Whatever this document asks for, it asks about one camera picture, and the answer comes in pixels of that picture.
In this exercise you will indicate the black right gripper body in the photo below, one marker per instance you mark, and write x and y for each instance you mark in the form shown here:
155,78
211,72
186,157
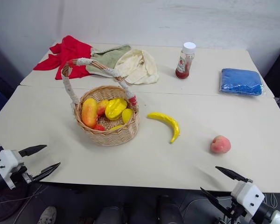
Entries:
233,210

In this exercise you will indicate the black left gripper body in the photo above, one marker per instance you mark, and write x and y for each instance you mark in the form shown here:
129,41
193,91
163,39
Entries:
19,173

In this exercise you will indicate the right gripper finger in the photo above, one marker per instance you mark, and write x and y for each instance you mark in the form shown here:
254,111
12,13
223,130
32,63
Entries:
212,198
233,175

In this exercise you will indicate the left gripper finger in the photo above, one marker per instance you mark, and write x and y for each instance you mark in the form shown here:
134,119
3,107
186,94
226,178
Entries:
47,171
33,149

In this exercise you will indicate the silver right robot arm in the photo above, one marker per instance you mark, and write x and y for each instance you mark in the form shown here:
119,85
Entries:
273,215

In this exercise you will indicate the small red fruit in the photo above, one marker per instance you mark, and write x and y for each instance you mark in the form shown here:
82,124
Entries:
99,127

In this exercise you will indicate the wicker basket with handle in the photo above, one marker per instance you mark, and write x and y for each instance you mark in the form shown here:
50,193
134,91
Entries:
112,137

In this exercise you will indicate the pink peach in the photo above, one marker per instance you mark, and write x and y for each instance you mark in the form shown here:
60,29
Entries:
220,145

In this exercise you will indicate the white shoe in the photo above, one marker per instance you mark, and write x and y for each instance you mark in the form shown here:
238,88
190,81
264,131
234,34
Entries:
47,215

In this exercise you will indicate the orange yellow mango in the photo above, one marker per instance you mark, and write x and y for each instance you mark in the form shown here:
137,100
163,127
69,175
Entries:
89,113

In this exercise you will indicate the red yellow apple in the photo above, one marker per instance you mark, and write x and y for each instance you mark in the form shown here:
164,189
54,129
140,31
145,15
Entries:
101,107

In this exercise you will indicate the yellow starfruit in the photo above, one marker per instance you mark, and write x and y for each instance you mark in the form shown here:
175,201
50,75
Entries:
115,109

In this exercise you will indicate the folded blue towel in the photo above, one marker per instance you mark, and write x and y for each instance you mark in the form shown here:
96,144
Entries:
241,81

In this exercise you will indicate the yellow lemon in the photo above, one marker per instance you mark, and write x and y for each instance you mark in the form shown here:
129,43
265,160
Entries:
127,115

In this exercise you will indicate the red cloth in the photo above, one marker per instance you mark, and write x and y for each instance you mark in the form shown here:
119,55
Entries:
68,54

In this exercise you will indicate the green cloth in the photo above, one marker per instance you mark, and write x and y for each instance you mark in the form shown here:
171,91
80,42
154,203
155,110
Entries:
105,58

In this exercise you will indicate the ketchup bottle with white cap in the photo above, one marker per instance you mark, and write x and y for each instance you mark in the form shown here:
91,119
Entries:
184,63

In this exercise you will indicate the cream cloth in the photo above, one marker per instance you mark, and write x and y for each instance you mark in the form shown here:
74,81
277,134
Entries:
140,67

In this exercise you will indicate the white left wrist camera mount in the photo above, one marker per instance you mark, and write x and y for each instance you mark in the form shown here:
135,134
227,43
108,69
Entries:
7,163

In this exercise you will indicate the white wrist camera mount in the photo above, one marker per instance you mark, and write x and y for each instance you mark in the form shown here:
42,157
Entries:
247,194
7,163

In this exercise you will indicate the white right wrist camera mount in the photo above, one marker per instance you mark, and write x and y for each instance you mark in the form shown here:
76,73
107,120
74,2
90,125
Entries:
247,194

